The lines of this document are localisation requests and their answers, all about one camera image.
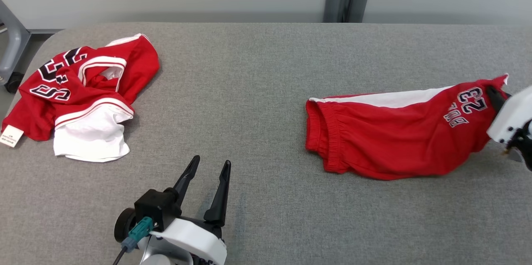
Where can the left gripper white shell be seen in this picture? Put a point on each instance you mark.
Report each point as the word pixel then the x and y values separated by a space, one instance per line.
pixel 191 240

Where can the grey cylinder post foot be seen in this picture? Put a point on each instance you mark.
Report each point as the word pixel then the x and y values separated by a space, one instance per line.
pixel 359 3
pixel 332 5

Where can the red white basketball jersey shirt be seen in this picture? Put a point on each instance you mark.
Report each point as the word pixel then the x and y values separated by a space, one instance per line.
pixel 137 69

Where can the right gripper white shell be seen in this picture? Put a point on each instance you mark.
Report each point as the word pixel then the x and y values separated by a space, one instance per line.
pixel 513 117

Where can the black caster wheel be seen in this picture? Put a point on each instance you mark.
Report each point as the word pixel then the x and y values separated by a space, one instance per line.
pixel 13 83

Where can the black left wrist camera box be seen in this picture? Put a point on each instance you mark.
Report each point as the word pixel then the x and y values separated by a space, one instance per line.
pixel 156 207

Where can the red basketball shorts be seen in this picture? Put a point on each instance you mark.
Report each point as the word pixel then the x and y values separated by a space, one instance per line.
pixel 395 140

